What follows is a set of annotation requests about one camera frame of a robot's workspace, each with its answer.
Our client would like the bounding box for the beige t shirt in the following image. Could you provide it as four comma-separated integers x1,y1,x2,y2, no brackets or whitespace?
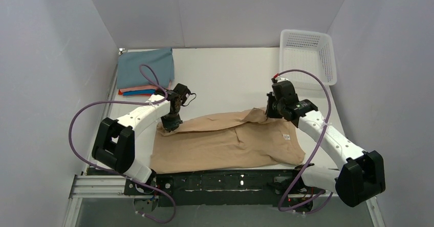
150,107,305,174

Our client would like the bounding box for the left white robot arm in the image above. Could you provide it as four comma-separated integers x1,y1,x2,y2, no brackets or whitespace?
92,83,192,184

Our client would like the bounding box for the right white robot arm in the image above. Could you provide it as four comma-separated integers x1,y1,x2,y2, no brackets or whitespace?
266,78,386,207

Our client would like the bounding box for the folded pink t shirt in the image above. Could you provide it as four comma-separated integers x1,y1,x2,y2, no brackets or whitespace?
118,85,158,94

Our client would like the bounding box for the folded blue t shirt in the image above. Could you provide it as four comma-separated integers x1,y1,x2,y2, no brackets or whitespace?
122,88,158,97

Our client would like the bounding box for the folded grey-blue t shirt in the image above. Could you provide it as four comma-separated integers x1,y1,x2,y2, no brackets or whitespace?
117,48,175,89

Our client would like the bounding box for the folded orange t shirt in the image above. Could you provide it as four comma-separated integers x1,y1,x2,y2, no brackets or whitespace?
118,89,157,98

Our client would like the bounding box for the white plastic basket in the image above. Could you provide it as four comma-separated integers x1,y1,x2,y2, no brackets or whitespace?
279,29,337,86

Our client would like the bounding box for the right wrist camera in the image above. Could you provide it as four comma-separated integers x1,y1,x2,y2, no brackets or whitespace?
271,74,294,97

